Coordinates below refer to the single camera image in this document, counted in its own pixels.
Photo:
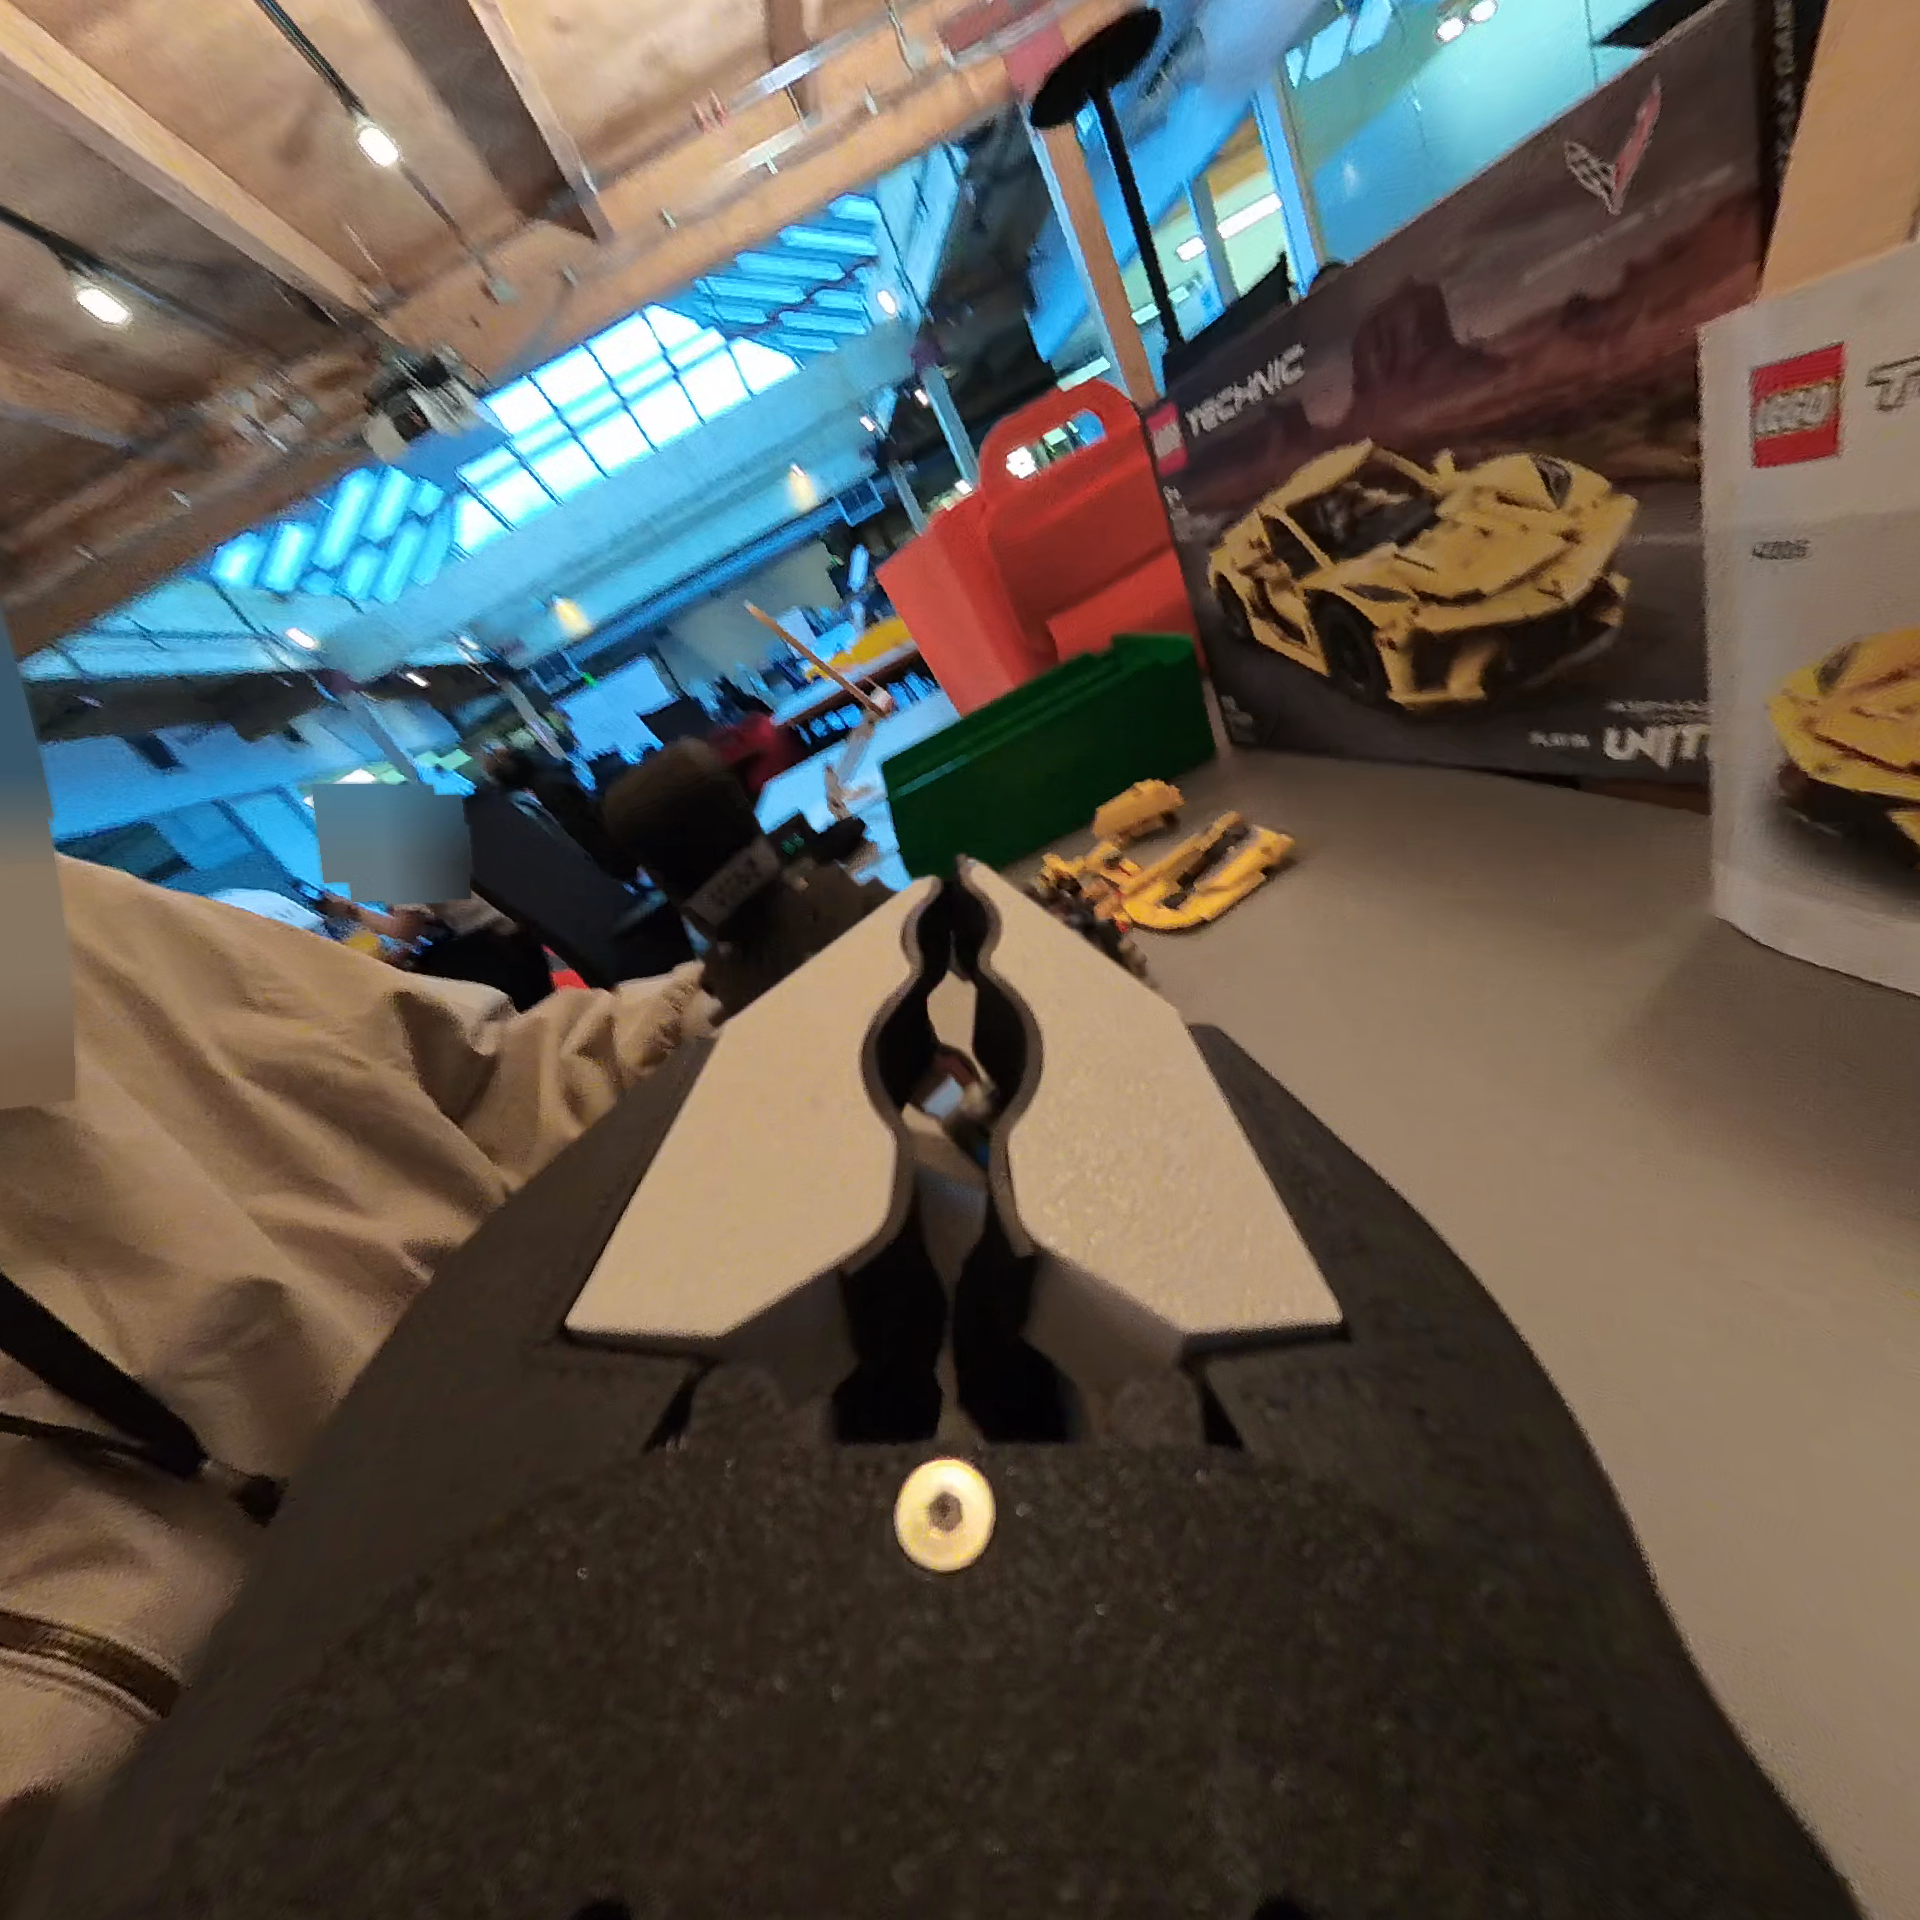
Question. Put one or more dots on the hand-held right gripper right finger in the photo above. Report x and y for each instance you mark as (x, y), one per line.
(1171, 1202)

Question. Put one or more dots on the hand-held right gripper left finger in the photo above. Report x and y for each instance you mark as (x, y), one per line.
(735, 1202)

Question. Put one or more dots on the person's left forearm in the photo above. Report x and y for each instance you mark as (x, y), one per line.
(571, 1051)

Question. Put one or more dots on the tan jointed arm stand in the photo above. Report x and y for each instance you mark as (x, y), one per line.
(840, 692)

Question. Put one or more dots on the grey desk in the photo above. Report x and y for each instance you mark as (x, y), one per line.
(1501, 1126)

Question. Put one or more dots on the black office chair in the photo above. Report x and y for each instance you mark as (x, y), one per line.
(571, 885)

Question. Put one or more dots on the yellow black toy brick subassembly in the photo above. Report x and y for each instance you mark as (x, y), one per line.
(1088, 892)

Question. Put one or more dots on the large yellow toy car panel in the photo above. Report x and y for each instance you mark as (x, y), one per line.
(1214, 879)

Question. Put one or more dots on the green storage bin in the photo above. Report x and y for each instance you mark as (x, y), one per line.
(1051, 764)

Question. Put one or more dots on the small yellow toy car panel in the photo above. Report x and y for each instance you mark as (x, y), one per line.
(1137, 810)

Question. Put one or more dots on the yellow car toy set box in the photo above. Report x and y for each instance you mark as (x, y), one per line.
(1424, 571)

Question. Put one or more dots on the black pole with disc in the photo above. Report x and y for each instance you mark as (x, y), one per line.
(1133, 225)

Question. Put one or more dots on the yellow car instruction booklet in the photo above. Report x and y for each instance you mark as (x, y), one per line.
(1829, 675)

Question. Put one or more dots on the ceiling camera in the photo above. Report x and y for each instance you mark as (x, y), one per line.
(421, 406)

